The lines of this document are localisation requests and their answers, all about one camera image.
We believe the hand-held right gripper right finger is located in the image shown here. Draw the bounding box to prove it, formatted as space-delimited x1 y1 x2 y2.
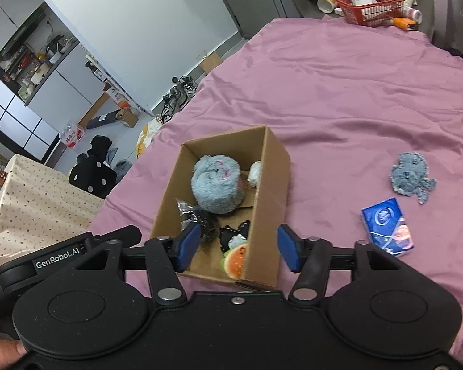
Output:
278 224 396 306

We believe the brown cardboard box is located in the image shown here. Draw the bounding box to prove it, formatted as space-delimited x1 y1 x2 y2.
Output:
150 125 292 292

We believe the purple bedsheet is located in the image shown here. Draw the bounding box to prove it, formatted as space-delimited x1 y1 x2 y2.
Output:
89 17 463 360

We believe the black long bag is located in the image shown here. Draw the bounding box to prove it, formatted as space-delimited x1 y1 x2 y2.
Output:
86 109 121 129

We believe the white wall cabinet with shelf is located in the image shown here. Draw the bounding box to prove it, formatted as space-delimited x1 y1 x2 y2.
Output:
0 0 156 163

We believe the blue tissue pack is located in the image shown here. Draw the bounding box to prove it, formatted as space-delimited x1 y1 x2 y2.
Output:
361 197 415 258

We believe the black spotted floor cushion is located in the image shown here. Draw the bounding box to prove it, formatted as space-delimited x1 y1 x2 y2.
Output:
68 135 119 198

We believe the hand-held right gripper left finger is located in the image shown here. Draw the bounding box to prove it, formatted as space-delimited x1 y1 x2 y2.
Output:
84 224 201 306

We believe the pack of water bottles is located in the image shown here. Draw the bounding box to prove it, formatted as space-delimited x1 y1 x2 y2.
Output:
57 122 86 151

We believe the small black plush toy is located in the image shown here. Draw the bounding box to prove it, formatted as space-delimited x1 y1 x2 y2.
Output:
219 220 252 251

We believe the red plastic basket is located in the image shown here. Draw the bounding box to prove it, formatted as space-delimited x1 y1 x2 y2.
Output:
334 0 409 28

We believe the grey fluffy plush toy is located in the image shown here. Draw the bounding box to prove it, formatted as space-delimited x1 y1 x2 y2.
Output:
190 154 245 215

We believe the black tripod pile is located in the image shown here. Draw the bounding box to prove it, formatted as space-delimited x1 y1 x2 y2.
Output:
160 76 200 125

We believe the yellow white floor bag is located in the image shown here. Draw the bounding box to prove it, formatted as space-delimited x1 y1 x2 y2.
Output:
136 117 167 159

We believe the pink white small bottle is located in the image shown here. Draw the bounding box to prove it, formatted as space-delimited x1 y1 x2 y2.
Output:
403 6 423 24

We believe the polka dot cloth cover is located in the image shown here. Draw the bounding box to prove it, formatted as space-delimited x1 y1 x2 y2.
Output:
0 154 106 271

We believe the black glittery pouch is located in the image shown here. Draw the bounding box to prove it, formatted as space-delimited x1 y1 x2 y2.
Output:
175 198 219 248

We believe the watermelon slice plush toy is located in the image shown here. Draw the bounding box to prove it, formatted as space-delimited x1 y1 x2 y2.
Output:
220 240 250 280

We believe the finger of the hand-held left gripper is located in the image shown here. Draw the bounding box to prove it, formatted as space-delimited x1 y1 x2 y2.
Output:
89 225 141 248

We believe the orange small packet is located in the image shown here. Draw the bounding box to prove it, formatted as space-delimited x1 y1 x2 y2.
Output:
389 17 418 32

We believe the small floor cardboard box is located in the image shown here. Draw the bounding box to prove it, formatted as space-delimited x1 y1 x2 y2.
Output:
104 84 140 128

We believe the denim fabric toy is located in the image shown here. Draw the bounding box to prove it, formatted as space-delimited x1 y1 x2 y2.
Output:
389 152 438 205

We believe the person's left hand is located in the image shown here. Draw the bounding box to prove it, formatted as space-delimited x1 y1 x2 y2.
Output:
0 338 27 370

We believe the white sock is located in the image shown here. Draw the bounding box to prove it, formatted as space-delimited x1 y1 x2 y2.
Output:
248 160 264 187

